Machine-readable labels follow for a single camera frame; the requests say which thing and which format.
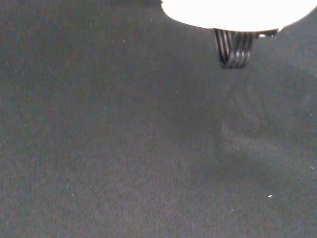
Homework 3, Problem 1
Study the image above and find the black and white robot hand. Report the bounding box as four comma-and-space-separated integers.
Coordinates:
160, 0, 317, 70

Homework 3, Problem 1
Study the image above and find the black bench cloth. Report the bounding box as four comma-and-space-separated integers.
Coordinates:
0, 0, 317, 238

